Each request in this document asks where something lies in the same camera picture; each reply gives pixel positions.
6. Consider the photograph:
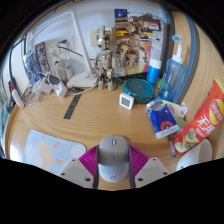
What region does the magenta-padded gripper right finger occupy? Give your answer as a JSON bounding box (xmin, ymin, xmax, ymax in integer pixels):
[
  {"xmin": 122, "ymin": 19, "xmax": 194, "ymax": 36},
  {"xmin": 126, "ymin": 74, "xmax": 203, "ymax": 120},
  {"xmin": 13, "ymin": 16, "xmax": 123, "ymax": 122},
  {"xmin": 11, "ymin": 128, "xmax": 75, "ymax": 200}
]
[{"xmin": 127, "ymin": 144, "xmax": 171, "ymax": 189}]

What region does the clear glass jar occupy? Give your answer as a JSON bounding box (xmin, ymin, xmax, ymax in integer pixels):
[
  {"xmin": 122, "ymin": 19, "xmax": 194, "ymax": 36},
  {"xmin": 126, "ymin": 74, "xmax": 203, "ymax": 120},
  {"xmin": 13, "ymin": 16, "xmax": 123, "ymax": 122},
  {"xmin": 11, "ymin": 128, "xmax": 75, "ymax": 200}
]
[{"xmin": 54, "ymin": 59, "xmax": 73, "ymax": 84}]

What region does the small white desk clock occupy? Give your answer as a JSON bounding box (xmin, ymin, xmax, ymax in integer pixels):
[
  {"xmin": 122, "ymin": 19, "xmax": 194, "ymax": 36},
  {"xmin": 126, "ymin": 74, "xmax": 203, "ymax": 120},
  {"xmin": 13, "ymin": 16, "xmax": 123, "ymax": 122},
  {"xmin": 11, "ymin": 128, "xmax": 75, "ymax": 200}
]
[{"xmin": 118, "ymin": 92, "xmax": 135, "ymax": 110}]

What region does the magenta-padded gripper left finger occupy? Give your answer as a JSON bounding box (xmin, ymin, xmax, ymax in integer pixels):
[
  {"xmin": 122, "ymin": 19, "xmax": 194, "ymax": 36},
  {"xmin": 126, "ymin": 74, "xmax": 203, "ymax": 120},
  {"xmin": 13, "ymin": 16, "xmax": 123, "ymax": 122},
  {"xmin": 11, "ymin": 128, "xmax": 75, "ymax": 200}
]
[{"xmin": 58, "ymin": 144, "xmax": 101, "ymax": 190}]

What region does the blue model kit box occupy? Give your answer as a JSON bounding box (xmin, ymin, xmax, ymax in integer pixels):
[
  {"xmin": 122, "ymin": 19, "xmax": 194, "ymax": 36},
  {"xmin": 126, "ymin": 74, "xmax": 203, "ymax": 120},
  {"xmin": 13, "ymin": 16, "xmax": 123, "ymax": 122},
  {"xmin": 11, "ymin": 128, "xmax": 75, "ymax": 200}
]
[{"xmin": 22, "ymin": 41, "xmax": 51, "ymax": 83}]

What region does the tan robot figure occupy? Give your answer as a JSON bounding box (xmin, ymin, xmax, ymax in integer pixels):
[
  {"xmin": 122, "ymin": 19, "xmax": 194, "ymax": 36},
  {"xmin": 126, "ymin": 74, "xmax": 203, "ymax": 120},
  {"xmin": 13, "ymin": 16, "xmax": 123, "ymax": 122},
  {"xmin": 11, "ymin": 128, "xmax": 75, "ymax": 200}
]
[{"xmin": 93, "ymin": 24, "xmax": 118, "ymax": 92}]

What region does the red chips can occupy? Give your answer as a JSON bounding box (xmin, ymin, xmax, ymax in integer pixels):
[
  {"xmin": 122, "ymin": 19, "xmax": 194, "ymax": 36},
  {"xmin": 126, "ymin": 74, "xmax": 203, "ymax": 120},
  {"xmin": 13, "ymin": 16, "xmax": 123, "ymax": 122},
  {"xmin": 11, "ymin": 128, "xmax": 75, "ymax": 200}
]
[{"xmin": 172, "ymin": 76, "xmax": 224, "ymax": 154}]

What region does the grey computer mouse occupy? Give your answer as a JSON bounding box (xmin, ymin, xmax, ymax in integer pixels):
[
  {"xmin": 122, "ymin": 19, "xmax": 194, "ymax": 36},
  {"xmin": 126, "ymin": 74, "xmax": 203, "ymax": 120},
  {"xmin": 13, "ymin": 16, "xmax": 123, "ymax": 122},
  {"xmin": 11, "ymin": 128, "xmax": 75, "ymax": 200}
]
[{"xmin": 97, "ymin": 135, "xmax": 131, "ymax": 184}]

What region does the colourful model kit box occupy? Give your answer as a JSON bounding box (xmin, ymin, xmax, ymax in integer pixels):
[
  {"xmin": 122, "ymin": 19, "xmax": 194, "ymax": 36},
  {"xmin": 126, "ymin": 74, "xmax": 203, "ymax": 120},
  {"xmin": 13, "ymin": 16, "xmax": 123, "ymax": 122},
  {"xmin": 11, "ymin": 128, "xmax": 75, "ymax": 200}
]
[{"xmin": 113, "ymin": 8, "xmax": 166, "ymax": 76}]

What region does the pastel cloud print mouse pad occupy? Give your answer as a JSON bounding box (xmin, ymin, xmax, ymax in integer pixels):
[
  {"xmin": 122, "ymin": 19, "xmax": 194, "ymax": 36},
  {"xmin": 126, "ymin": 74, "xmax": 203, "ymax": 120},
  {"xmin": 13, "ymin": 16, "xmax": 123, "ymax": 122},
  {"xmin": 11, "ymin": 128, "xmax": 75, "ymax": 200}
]
[{"xmin": 23, "ymin": 129, "xmax": 88, "ymax": 176}]

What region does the teal blanket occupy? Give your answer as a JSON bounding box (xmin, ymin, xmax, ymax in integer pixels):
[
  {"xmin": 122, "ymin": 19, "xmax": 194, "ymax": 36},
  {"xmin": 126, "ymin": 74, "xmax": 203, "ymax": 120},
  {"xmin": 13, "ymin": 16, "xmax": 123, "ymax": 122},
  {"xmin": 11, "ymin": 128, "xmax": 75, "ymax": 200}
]
[{"xmin": 0, "ymin": 99, "xmax": 11, "ymax": 134}]

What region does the pen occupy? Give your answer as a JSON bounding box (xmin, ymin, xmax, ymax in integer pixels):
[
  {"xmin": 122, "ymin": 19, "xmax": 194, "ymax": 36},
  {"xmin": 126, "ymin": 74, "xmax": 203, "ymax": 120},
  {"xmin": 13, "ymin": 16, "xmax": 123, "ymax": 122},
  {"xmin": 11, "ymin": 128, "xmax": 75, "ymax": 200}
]
[{"xmin": 167, "ymin": 134, "xmax": 178, "ymax": 158}]

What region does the white desk lamp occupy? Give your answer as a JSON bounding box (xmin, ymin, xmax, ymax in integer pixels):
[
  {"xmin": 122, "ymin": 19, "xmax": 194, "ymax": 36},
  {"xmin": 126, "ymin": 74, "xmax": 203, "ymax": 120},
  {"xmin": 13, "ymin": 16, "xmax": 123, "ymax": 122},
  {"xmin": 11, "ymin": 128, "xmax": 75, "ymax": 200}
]
[{"xmin": 26, "ymin": 9, "xmax": 100, "ymax": 90}]

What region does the blue tissue packet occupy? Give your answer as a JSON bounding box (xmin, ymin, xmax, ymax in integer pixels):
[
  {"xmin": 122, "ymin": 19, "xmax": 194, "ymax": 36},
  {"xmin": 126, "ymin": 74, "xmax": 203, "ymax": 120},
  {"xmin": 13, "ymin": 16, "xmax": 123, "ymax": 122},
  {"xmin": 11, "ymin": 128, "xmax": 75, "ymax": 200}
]
[{"xmin": 146, "ymin": 98, "xmax": 182, "ymax": 140}]

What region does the blue spray bottle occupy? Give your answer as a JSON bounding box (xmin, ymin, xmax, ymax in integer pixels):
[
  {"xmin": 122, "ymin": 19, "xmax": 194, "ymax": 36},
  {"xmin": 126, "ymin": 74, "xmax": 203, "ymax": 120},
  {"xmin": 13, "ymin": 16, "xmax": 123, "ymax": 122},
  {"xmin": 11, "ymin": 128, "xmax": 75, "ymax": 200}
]
[{"xmin": 157, "ymin": 34, "xmax": 187, "ymax": 104}]

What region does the white charger block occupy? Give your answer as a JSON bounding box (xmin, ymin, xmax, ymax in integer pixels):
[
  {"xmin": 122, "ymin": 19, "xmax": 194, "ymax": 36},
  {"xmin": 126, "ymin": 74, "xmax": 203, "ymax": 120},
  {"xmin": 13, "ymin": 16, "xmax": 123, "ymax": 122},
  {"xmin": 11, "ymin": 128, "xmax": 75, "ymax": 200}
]
[{"xmin": 45, "ymin": 72, "xmax": 68, "ymax": 98}]

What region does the teal round container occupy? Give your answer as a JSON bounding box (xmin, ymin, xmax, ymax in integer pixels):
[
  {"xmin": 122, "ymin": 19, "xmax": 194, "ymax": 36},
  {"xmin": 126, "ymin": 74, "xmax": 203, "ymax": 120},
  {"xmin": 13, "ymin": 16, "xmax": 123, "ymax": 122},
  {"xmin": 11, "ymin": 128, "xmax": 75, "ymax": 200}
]
[{"xmin": 121, "ymin": 77, "xmax": 156, "ymax": 104}]

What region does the white mug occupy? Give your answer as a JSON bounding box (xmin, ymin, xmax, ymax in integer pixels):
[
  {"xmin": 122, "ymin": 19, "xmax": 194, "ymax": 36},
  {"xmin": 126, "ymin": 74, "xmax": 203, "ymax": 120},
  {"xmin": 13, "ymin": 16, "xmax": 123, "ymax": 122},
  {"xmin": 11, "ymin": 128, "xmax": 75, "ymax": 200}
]
[{"xmin": 175, "ymin": 138, "xmax": 213, "ymax": 172}]

